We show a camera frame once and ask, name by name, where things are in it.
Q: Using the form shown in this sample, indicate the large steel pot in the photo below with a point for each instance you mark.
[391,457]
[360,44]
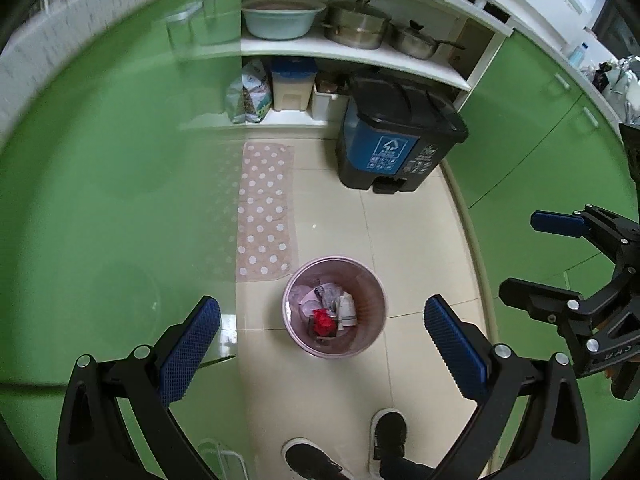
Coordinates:
[355,23]

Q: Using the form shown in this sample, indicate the small steel saucepan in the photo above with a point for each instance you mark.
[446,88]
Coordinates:
[413,41]

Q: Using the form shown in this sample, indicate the plastic water bottle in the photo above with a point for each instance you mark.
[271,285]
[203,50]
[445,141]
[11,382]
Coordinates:
[578,55]

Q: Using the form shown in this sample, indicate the blue black pedal bin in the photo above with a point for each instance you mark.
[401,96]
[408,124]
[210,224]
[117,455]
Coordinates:
[395,132]

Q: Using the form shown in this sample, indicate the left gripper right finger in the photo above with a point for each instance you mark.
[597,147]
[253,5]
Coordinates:
[552,440]

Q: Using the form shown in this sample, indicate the green white food bag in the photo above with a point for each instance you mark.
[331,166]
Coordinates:
[249,97]

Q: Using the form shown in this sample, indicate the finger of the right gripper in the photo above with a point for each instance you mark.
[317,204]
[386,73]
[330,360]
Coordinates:
[614,235]
[570,312]

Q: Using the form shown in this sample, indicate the pink waste basket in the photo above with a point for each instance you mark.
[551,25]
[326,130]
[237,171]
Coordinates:
[350,291]

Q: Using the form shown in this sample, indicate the white blue lidded storage box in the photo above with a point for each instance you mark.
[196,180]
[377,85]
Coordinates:
[292,81]

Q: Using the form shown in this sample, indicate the light blue basin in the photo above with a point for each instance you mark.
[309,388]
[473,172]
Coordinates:
[280,19]

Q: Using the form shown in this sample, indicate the red paper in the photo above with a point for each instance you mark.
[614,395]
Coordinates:
[323,324]

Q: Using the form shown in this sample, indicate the right black shoe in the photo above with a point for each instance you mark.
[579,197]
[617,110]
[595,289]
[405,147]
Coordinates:
[388,435]

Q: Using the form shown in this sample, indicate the left black shoe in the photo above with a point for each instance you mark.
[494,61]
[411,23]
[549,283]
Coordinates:
[308,461]

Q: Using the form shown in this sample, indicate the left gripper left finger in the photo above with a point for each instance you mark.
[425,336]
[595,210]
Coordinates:
[93,440]

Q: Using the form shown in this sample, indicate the black shoe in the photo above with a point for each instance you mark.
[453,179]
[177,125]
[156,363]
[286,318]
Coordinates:
[388,435]
[308,461]

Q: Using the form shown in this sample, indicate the pink dotted floor mat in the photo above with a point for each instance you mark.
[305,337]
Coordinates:
[266,248]

